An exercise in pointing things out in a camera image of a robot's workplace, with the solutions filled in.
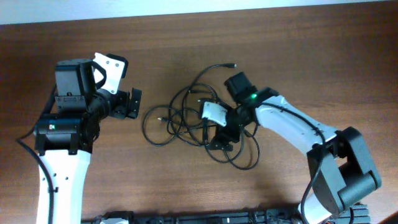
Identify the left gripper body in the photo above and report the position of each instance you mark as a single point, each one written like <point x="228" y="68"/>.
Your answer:
<point x="118" y="104"/>

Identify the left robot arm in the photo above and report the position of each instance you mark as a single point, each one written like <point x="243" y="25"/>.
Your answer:
<point x="87" y="93"/>

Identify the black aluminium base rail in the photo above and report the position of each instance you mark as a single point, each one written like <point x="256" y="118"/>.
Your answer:
<point x="359" y="213"/>

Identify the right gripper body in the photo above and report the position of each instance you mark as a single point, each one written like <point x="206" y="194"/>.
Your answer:
<point x="236" y="121"/>

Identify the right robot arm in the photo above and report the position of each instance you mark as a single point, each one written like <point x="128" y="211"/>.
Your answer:
<point x="342" y="171"/>

